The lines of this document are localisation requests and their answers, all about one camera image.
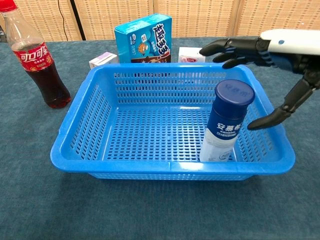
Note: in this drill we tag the blue cookie box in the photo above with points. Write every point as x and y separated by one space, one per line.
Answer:
140 37

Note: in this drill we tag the small white carton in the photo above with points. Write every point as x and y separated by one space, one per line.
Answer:
190 56

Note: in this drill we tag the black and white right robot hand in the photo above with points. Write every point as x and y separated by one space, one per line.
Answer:
287 42

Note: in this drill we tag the white bottle blue cap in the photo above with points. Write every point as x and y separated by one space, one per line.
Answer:
225 120

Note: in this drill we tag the bamboo folding screen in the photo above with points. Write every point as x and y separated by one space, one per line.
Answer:
200 17

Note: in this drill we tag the teal table mat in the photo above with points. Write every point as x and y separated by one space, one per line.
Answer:
150 212

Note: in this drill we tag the cola bottle red cap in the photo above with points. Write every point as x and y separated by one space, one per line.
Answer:
37 65

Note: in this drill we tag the blue plastic perforated basket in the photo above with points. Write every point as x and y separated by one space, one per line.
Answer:
125 167

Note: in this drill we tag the small purple carton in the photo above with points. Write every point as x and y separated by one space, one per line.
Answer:
103 60

